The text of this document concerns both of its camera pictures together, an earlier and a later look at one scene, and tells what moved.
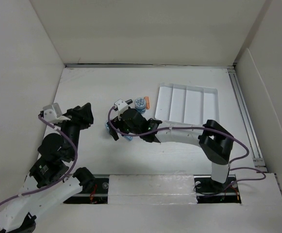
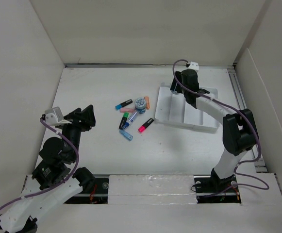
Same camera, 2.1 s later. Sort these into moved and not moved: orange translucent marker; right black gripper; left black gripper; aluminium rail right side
Moved: right black gripper
Not moved: aluminium rail right side; orange translucent marker; left black gripper
